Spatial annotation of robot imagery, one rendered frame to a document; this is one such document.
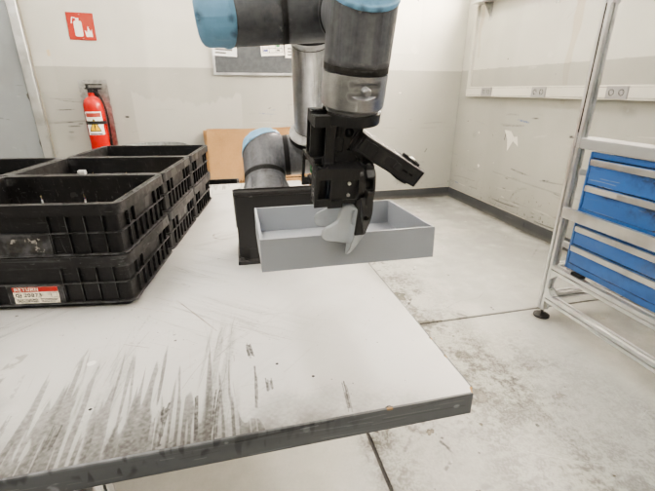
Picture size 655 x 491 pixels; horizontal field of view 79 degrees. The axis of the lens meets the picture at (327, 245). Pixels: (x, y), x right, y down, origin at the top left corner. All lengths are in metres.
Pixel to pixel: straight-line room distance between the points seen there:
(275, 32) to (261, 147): 0.63
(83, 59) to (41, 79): 0.38
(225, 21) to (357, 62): 0.17
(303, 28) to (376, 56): 0.12
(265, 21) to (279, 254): 0.30
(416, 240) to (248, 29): 0.37
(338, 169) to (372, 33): 0.15
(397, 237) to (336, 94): 0.25
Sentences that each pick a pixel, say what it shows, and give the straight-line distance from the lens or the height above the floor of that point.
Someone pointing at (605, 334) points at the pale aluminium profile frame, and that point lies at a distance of 2.18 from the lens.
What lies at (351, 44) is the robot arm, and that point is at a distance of 0.46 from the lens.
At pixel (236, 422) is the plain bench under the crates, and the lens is 0.63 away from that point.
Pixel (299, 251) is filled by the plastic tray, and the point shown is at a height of 0.91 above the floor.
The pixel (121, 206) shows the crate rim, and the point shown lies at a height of 0.92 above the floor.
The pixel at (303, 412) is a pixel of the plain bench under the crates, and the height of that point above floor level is 0.70.
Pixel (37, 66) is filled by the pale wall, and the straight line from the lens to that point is 4.34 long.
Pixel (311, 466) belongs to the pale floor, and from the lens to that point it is 1.48.
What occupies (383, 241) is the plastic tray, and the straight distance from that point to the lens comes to 0.62.
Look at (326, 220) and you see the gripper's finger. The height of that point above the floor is 0.96.
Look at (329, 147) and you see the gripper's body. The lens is 0.50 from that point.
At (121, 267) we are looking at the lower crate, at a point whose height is 0.79.
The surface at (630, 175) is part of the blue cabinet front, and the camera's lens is 2.04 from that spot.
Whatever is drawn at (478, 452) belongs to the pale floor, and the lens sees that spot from 1.59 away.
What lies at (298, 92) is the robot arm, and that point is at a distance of 1.05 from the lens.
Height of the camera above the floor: 1.14
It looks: 21 degrees down
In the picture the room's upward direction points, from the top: straight up
